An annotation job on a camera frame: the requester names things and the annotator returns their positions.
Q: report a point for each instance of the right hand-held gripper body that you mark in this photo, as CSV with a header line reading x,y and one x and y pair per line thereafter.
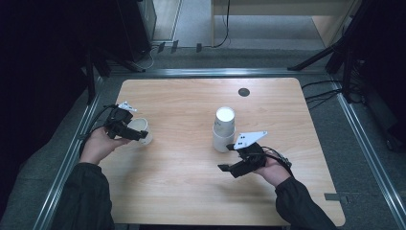
x,y
252,158

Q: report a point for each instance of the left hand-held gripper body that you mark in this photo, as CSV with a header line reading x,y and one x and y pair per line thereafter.
x,y
115,123

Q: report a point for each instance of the printed white paper cup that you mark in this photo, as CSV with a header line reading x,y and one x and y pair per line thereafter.
x,y
140,124

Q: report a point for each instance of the stack of white paper cups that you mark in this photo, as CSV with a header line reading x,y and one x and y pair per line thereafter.
x,y
223,123

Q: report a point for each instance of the person's right hand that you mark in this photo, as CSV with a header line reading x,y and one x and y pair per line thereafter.
x,y
274,172

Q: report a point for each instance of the person's left hand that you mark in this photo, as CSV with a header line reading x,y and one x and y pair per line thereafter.
x,y
97,147

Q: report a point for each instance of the black metal stand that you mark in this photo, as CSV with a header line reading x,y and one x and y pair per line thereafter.
x,y
90,80

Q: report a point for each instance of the black round table grommet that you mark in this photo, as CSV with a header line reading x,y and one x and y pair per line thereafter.
x,y
244,92

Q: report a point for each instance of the dark curtain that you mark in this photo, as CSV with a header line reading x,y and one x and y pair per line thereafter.
x,y
38,80
386,64

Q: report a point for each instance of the black computer tower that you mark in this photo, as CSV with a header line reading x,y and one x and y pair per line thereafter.
x,y
134,28

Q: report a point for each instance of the grey tape strip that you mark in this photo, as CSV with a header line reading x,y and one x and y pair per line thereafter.
x,y
333,196

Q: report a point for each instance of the black tripod stand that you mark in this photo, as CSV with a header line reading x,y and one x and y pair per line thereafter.
x,y
348,76

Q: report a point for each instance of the light wooden desk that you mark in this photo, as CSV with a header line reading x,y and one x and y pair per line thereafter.
x,y
281,8

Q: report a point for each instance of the metal floor rail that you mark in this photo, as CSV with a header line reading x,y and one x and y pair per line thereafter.
x,y
217,73
364,147
70,153

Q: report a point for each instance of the black floor bracket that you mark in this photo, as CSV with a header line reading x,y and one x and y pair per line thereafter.
x,y
174,46
161,47
198,48

